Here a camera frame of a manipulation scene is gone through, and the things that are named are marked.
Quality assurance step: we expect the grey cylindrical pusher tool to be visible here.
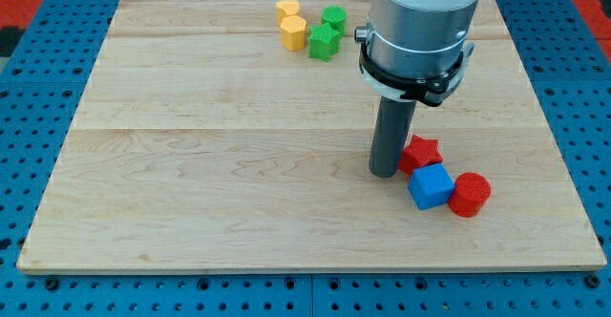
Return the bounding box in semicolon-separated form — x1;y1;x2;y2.
369;96;416;178

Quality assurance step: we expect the blue cube block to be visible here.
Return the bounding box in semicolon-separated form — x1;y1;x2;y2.
408;163;454;210

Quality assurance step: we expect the yellow heart block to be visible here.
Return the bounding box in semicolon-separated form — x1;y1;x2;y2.
275;0;301;26

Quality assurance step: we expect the red cylinder block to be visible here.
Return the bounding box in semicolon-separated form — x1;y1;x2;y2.
448;172;492;218

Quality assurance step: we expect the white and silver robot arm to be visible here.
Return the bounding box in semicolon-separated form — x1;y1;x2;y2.
354;0;478;107

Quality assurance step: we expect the red star block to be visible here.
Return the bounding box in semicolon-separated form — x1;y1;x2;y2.
398;135;443;176

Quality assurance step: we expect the yellow hexagon block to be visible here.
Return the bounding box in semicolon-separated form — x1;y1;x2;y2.
281;15;306;52

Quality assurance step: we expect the light wooden board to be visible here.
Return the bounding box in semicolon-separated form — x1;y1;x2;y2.
17;0;606;275

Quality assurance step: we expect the green cylinder block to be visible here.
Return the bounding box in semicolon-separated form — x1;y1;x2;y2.
321;5;348;36

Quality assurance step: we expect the green star block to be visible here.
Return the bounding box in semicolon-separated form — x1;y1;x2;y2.
308;23;341;62

